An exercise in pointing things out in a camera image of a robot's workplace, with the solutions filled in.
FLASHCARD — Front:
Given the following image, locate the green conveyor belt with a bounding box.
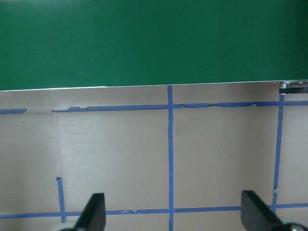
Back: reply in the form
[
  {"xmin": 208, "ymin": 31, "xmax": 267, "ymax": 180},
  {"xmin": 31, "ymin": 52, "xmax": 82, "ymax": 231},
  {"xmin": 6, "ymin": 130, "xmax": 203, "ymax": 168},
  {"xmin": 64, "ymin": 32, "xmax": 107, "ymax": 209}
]
[{"xmin": 0, "ymin": 0, "xmax": 308, "ymax": 91}]

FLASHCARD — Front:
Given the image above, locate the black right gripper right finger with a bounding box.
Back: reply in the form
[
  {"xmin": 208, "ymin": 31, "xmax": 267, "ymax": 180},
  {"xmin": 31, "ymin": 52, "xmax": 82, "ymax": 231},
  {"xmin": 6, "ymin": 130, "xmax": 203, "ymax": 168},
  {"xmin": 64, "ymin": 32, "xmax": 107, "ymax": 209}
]
[{"xmin": 241, "ymin": 190, "xmax": 289, "ymax": 231}]

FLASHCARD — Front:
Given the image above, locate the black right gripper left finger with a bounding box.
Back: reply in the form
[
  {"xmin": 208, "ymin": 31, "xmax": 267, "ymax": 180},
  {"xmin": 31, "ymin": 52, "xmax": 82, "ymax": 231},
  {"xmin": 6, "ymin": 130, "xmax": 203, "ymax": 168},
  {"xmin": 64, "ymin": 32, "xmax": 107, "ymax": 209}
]
[{"xmin": 74, "ymin": 193, "xmax": 106, "ymax": 231}]

